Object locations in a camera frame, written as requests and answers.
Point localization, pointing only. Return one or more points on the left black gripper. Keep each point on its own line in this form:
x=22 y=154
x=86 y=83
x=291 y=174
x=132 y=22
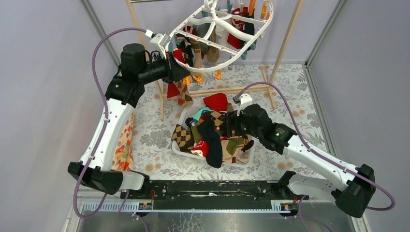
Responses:
x=174 y=68

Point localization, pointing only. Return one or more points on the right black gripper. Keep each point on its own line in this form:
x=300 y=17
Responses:
x=231 y=118

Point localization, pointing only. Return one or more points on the dark navy sock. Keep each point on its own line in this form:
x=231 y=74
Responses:
x=212 y=138

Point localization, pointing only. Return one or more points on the red snowflake christmas sock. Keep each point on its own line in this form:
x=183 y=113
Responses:
x=200 y=149

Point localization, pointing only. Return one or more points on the white round clip hanger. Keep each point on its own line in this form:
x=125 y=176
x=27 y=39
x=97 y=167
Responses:
x=218 y=36

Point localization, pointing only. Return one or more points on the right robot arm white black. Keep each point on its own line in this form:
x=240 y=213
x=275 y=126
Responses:
x=345 y=184

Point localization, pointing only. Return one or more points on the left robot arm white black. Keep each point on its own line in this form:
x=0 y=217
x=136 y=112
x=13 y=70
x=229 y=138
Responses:
x=138 y=67

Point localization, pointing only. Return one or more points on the red hanging sock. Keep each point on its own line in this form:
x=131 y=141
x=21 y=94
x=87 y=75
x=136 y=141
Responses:
x=172 y=91

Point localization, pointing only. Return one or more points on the patchwork brown green sock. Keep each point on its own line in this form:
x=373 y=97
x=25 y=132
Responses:
x=236 y=150

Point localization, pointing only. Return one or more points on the red sock behind basket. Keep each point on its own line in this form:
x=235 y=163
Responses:
x=216 y=102

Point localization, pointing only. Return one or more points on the brown argyle sock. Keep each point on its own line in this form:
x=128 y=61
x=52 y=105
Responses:
x=183 y=137

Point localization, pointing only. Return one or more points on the floral grey table mat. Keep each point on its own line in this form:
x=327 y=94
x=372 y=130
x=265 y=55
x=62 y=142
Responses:
x=151 y=137

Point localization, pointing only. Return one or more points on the orange leaf patterned cloth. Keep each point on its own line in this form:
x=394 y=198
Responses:
x=123 y=159

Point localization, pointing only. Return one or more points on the wooden drying rack frame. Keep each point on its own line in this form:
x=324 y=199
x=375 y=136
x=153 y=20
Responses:
x=231 y=90

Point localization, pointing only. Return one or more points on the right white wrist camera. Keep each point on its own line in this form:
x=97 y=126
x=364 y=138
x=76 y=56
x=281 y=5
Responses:
x=244 y=100

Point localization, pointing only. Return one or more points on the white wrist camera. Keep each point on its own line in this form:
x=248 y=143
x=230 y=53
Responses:
x=244 y=100
x=159 y=41

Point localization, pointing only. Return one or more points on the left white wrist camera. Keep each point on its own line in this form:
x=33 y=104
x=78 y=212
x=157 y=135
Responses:
x=159 y=41

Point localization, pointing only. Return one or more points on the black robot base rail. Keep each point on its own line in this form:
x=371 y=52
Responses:
x=212 y=195

